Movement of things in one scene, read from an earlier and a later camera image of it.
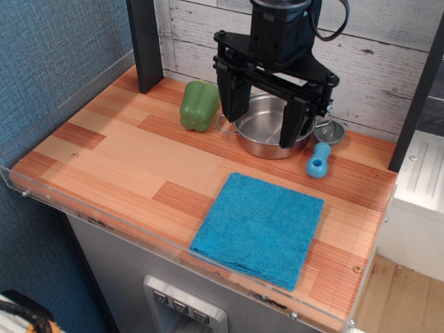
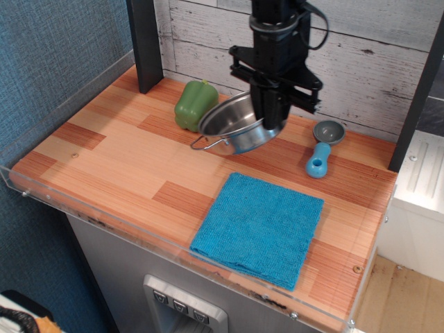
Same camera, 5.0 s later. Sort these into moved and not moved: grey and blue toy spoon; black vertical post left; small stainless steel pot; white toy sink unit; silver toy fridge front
Moved: small stainless steel pot
Not moved: grey and blue toy spoon; black vertical post left; silver toy fridge front; white toy sink unit
